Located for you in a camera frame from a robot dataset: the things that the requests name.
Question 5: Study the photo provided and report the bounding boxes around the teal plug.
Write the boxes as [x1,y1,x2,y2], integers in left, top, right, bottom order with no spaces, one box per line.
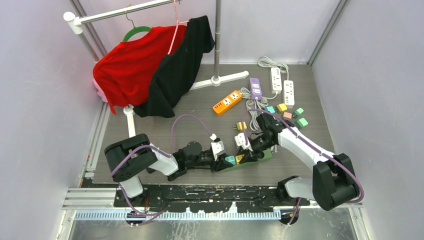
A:
[265,106,276,114]
[224,155,237,165]

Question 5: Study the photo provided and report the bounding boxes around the dark green power strip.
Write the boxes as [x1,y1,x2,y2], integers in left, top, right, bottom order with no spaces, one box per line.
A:
[216,149,272,173]

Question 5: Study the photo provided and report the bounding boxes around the pink plug adapter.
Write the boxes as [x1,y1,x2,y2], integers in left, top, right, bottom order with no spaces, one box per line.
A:
[282,111,293,121]

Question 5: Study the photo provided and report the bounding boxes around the green plug adapter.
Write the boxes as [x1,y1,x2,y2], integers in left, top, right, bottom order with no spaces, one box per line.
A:
[295,118,309,129]
[293,107,304,119]

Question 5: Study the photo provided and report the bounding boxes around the orange power strip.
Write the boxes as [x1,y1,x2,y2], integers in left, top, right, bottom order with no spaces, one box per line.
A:
[212,87,262,116]

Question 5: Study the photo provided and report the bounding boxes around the purple power strip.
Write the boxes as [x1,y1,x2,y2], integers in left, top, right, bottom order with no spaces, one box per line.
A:
[248,77,277,155]

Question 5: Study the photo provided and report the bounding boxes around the short white power strip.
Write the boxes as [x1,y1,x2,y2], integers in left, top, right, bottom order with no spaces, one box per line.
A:
[259,67,283,99]

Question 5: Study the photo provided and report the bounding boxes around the long white power strip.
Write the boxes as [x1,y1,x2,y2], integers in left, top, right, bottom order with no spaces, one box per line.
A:
[256,55,296,110]

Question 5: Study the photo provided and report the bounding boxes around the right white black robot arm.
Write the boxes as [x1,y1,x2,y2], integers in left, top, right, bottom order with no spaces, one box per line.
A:
[249,113,363,211]

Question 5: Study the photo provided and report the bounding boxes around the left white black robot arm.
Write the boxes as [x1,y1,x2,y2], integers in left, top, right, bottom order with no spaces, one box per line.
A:
[104,133,234,207]

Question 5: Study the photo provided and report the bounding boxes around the black t-shirt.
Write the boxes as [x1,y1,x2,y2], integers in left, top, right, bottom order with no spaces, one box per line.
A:
[133,15,215,118]

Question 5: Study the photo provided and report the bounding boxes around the red t-shirt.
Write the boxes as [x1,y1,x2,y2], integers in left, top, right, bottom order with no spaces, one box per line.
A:
[92,25,187,114]

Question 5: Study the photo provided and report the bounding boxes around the pink clothes hanger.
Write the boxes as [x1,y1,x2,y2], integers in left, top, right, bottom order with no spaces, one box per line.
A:
[167,0,189,55]

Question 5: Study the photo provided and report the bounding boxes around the green clothes hanger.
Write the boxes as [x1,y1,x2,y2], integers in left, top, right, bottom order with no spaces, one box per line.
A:
[122,10,152,42]

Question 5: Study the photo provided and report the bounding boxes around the white metal clothes rack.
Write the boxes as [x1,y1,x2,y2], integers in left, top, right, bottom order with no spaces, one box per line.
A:
[62,0,250,138]

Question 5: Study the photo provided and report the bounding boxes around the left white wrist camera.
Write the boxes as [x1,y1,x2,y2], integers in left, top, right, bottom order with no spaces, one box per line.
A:
[210,140,226,161]

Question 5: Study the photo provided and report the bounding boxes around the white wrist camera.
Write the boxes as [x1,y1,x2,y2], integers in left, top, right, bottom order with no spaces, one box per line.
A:
[234,132,253,152]
[210,140,226,161]

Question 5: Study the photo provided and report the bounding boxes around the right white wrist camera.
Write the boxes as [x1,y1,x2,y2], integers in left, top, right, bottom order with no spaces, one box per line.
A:
[234,132,253,152]

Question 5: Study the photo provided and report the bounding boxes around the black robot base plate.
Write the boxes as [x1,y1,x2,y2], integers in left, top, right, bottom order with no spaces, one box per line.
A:
[113,184,310,224]

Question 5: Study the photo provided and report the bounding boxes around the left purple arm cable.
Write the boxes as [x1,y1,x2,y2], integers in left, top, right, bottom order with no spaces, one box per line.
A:
[109,114,218,227]

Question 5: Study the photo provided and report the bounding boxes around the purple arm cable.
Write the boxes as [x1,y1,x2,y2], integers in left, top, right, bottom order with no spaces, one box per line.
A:
[109,114,218,227]
[241,109,365,226]

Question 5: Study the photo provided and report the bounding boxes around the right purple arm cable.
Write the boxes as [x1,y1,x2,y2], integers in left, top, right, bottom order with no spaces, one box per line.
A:
[241,109,365,226]

